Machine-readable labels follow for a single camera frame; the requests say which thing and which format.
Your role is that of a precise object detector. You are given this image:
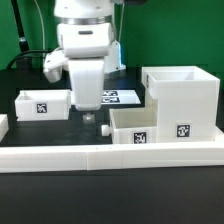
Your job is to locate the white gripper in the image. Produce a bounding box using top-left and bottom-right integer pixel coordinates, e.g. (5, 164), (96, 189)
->
(57, 23), (114, 124)

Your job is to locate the white front drawer box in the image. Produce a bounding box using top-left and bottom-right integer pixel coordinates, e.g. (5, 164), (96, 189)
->
(101, 108), (157, 144)

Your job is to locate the white drawer box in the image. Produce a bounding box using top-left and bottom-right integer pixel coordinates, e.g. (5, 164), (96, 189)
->
(101, 108), (157, 144)
(15, 90), (71, 121)

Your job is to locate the white drawer cabinet frame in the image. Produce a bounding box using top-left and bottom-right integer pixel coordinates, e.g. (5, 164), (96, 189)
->
(141, 66), (220, 143)

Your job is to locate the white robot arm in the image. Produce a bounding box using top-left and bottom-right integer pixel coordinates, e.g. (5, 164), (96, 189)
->
(43, 0), (126, 123)

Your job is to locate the white fiducial marker sheet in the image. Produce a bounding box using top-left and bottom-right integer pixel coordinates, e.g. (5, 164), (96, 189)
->
(102, 90), (140, 104)

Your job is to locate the black pole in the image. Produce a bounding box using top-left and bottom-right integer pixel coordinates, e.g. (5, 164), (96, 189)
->
(11, 0), (32, 70)

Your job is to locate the white U-shaped boundary wall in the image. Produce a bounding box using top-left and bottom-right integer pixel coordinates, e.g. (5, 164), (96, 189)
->
(0, 114), (224, 174)

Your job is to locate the black cable with metal connector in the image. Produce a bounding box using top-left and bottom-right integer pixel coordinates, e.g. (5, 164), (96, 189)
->
(6, 49), (54, 70)

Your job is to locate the white thin cable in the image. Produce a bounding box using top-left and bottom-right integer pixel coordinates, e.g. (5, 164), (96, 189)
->
(33, 0), (47, 51)

